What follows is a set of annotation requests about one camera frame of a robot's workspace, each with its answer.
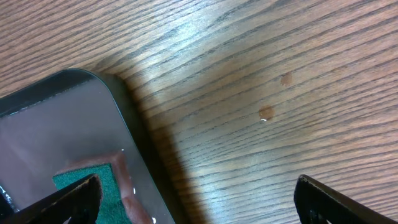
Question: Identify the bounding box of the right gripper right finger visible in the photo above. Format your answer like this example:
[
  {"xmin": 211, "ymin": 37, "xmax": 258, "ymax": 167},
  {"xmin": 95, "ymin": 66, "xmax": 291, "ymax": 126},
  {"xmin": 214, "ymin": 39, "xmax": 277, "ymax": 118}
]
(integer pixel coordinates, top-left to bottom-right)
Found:
[{"xmin": 294, "ymin": 175, "xmax": 397, "ymax": 224}]

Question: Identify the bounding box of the black water tray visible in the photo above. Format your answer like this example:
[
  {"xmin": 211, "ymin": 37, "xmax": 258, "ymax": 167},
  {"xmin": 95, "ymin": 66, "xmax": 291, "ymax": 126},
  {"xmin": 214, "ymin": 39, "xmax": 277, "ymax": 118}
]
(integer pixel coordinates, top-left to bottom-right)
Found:
[{"xmin": 1, "ymin": 69, "xmax": 189, "ymax": 223}]

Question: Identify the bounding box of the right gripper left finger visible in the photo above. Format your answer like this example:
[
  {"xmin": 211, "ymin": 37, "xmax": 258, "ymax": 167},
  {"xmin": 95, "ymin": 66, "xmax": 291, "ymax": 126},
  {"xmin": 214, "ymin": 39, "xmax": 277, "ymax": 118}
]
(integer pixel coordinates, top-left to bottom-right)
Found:
[{"xmin": 1, "ymin": 174, "xmax": 102, "ymax": 224}]

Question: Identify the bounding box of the green scrubbing sponge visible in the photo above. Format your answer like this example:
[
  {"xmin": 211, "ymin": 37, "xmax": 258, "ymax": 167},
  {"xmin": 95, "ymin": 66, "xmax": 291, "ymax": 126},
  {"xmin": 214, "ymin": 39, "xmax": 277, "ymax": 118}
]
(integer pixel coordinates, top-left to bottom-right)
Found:
[{"xmin": 53, "ymin": 152, "xmax": 152, "ymax": 223}]

